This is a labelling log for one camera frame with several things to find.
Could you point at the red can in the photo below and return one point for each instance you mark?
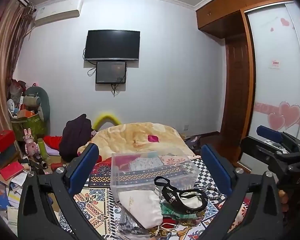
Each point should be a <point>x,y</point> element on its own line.
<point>56,167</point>

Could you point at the small white fan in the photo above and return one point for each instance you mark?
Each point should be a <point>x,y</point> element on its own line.
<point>11,106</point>

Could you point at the white wall socket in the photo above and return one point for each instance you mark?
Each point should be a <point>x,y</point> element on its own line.
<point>186,127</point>

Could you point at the white sliding door with hearts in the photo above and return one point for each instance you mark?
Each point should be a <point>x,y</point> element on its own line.
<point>277,85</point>

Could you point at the black cylinder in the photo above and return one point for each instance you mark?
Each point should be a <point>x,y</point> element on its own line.
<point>40,161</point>

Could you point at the black wall television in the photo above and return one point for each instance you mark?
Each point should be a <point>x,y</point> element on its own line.
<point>112,45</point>

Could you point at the wooden wardrobe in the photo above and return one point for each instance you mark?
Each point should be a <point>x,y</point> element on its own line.
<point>236,80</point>

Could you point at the paper notice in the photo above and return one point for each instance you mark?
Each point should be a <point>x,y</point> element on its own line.
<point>275,63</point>

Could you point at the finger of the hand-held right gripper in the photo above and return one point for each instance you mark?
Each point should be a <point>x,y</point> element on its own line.
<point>268,133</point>
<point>262,152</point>

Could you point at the pile of papers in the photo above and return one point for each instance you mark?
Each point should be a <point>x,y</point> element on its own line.
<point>18,187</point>

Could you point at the dark purple cloth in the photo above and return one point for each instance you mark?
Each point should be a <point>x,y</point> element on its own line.
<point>191,142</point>

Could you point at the black backpack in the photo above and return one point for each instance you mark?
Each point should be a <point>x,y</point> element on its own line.
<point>73,140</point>

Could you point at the green bottle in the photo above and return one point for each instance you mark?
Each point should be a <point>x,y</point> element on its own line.
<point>43,148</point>

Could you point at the red box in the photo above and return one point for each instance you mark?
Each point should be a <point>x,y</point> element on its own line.
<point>2,141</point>

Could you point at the patterned bedsheet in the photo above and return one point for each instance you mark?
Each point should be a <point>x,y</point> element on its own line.
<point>97,197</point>

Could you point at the red book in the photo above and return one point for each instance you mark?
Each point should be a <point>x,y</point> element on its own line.
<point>11,171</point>

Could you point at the magenta cloth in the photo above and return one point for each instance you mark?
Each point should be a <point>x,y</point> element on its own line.
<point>153,138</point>

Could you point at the pink red folded cloth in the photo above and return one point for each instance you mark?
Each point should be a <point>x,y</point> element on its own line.
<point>126,162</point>

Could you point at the green gift bag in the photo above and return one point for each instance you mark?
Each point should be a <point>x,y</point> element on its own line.
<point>33,127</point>

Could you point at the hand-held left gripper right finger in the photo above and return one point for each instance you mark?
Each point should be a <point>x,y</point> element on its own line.
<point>216,166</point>

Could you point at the white air conditioner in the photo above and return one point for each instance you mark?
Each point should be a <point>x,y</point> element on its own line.
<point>57,10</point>

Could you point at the green cloth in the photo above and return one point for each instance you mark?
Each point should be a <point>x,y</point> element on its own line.
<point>173,213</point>

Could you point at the clear plastic storage box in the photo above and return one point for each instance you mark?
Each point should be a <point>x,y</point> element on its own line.
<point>140,178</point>

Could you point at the mint patterned folded cloth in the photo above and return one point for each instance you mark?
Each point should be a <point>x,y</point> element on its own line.
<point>147,165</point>

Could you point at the grey plush toy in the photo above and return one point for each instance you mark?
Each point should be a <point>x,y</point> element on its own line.
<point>40,100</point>

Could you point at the beige floral blanket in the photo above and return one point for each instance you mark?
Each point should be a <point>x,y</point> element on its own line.
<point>130,137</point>

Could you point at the brown striped curtain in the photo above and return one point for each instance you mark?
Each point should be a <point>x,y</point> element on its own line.
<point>5,62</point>

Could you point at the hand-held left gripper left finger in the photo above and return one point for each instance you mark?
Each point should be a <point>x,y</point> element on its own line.
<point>83,170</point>

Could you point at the yellow foam tube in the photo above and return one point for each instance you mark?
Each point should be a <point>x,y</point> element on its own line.
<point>103,120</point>

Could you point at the grey patterned packet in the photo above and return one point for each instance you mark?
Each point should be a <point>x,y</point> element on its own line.
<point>128,223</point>

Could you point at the pink rabbit toy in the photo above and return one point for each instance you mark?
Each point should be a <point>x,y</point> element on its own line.
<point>30,143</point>

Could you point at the small black monitor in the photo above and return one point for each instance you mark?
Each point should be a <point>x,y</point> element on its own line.
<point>111,72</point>

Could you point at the person's right hand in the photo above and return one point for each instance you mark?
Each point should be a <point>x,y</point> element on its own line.
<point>283,196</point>

